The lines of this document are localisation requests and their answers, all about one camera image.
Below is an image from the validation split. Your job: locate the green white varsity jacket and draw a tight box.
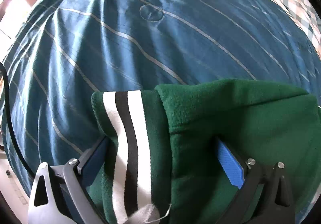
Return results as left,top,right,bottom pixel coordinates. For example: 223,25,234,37
89,79,320,223

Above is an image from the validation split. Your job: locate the blue striped duvet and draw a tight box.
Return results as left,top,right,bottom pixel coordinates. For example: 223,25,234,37
1,0,321,224

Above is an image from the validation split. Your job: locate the black cable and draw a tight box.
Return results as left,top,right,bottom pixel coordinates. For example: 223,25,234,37
0,61,36,179

